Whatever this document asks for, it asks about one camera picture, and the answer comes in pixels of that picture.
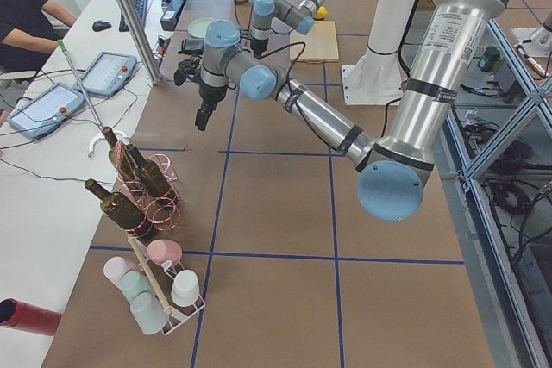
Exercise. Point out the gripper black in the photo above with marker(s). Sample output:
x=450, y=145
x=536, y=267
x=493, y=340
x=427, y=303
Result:
x=211, y=93
x=259, y=46

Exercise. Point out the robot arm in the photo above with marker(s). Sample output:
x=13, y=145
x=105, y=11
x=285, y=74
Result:
x=299, y=18
x=388, y=123

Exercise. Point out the light green plate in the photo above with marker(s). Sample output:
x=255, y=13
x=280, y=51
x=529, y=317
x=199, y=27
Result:
x=198, y=28

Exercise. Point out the wooden cutting board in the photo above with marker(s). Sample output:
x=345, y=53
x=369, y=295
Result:
x=321, y=43

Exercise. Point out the folded grey cloth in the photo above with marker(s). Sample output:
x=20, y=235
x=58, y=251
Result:
x=191, y=46

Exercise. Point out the upper yellow lemon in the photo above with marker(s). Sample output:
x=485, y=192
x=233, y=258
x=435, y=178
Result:
x=321, y=14

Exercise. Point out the dark glass wine bottle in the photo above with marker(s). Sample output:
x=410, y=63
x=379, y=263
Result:
x=120, y=160

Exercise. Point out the far teach pendant tablet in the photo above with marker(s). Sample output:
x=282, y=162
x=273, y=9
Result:
x=108, y=73

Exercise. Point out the teach pendant tablet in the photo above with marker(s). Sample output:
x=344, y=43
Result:
x=46, y=112
x=108, y=73

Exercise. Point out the black computer mouse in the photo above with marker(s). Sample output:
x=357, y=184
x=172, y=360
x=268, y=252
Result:
x=100, y=25

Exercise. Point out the near teach pendant tablet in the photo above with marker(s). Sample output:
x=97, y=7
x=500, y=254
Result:
x=46, y=112

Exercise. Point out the metal rod green tip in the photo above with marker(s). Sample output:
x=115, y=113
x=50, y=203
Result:
x=80, y=84

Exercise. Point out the white cup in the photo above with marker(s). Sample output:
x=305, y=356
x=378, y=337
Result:
x=185, y=288

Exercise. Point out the pale pink cup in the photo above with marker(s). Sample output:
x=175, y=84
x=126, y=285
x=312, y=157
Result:
x=116, y=267

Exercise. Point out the green cup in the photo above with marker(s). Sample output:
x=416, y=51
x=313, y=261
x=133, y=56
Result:
x=133, y=283

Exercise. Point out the seated person black shirt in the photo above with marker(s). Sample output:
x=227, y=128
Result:
x=27, y=36

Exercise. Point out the grey cup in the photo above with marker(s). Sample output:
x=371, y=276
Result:
x=148, y=313

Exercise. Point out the red cylinder bottle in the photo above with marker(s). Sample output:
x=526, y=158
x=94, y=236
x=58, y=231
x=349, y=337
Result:
x=28, y=317

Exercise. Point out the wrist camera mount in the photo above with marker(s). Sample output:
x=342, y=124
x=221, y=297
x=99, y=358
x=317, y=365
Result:
x=188, y=70

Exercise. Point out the copper wire bottle rack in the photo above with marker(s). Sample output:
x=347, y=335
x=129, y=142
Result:
x=165, y=218

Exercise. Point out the aluminium frame post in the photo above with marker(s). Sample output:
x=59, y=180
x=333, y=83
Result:
x=140, y=40

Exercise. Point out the white wire cup rack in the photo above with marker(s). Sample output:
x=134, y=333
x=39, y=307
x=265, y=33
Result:
x=161, y=278

